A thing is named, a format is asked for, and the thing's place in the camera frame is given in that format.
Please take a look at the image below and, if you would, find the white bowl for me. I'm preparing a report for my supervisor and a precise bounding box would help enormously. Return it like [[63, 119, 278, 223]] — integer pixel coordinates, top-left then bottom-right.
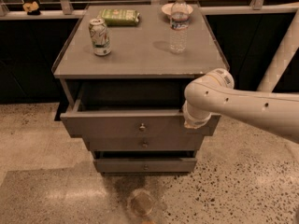
[[162, 3, 193, 17]]

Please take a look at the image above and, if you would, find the grey bottom drawer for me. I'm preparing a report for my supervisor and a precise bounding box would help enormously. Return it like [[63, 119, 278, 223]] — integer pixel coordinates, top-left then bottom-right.
[[93, 158, 197, 173]]

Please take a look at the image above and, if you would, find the clear plastic water bottle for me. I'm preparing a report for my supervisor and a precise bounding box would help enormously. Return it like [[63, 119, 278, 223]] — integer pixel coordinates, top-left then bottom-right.
[[170, 0, 190, 54]]

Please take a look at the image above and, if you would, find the green white soda can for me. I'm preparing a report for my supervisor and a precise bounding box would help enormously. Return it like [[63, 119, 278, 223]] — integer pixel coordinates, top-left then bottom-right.
[[89, 19, 111, 56]]

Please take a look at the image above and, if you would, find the green snack bag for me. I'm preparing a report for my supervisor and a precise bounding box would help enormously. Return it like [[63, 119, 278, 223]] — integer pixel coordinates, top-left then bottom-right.
[[98, 8, 139, 26]]

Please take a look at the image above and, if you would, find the grey drawer cabinet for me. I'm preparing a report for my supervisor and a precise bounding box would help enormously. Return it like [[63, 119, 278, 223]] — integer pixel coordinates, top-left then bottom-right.
[[50, 3, 231, 175]]

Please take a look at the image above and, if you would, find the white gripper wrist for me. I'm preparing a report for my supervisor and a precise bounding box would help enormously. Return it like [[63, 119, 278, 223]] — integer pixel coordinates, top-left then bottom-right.
[[182, 102, 211, 129]]

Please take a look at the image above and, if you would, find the grey middle drawer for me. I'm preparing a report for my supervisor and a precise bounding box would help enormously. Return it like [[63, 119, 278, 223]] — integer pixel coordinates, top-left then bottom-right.
[[85, 135, 204, 151]]

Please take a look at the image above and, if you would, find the grey top drawer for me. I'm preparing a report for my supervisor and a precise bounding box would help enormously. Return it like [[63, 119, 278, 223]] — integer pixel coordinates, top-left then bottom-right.
[[59, 87, 221, 139]]

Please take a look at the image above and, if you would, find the grey drawer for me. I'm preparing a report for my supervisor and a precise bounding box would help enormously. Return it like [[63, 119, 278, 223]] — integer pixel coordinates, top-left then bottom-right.
[[85, 135, 204, 151], [59, 87, 221, 139], [93, 158, 197, 173]]

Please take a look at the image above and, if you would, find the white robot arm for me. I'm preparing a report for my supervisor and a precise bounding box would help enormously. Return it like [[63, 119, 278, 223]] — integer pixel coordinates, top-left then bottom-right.
[[182, 16, 299, 143]]

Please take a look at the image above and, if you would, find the yellow object on ledge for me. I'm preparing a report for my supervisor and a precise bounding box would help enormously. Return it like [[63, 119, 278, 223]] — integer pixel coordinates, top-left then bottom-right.
[[22, 1, 40, 15]]

